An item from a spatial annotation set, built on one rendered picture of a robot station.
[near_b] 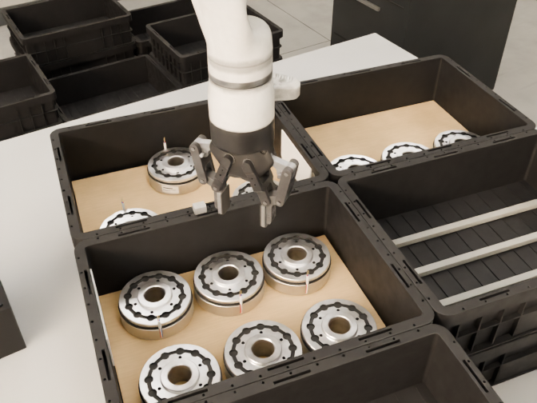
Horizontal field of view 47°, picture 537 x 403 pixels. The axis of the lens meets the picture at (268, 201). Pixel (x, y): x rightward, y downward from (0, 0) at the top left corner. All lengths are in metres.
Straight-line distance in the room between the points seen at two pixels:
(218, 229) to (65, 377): 0.33
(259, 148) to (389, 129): 0.61
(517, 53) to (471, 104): 2.37
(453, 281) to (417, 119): 0.45
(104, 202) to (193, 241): 0.24
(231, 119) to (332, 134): 0.59
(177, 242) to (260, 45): 0.38
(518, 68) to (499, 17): 0.73
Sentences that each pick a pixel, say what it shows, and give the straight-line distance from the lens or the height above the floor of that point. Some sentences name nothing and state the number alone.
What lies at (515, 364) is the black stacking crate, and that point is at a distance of 1.02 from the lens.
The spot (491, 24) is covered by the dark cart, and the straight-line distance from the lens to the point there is 2.79.
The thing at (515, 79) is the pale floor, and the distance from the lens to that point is 3.39.
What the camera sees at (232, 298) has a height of 0.86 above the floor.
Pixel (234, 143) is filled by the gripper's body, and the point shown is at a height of 1.13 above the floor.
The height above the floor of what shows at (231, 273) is 0.85.
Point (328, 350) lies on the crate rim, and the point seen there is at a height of 0.93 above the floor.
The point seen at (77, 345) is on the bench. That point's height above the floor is 0.70.
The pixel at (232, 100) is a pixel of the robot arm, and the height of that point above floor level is 1.18.
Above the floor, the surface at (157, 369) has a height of 0.86.
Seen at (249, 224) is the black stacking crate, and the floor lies 0.89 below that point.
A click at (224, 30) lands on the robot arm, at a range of 0.63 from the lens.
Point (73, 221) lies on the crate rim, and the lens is 0.94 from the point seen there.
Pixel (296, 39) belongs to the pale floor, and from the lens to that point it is 3.56.
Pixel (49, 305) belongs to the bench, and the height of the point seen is 0.70.
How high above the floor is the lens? 1.52
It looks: 40 degrees down
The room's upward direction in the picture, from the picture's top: straight up
